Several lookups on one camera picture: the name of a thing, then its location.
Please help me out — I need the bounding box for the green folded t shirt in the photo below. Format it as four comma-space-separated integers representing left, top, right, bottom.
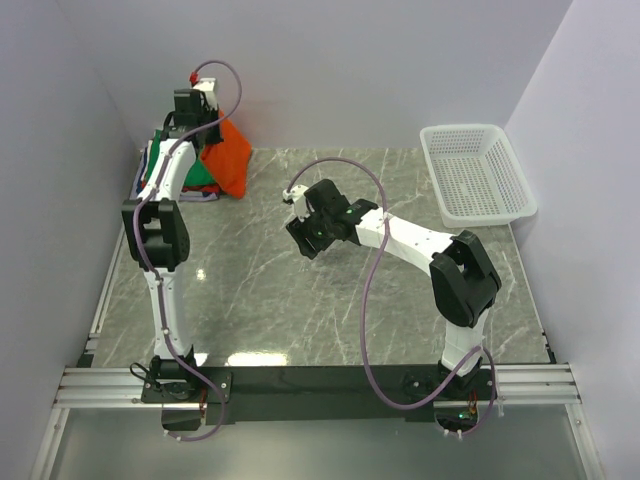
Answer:
138, 130, 220, 193

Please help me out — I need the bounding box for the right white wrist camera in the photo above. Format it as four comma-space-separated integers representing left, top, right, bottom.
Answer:
283, 184, 310, 221

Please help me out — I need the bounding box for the stack of folded shirts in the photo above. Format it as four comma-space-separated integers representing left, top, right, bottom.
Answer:
131, 130, 222, 202

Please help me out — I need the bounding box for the white plastic basket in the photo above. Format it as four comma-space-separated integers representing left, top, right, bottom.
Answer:
419, 124, 537, 228

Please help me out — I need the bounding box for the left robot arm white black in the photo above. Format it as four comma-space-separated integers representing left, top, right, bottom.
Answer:
121, 81, 221, 403

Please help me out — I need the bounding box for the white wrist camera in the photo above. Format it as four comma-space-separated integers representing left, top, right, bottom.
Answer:
193, 77, 218, 110
283, 184, 310, 221

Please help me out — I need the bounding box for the orange t shirt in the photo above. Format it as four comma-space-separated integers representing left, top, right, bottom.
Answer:
200, 119, 252, 199

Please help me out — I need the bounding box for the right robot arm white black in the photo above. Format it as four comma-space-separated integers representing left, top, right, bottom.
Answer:
283, 179, 501, 399

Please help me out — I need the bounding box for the black base bar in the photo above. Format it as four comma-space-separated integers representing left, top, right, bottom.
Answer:
140, 364, 499, 432

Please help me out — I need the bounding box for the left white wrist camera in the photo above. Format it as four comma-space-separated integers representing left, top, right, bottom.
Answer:
193, 77, 218, 110

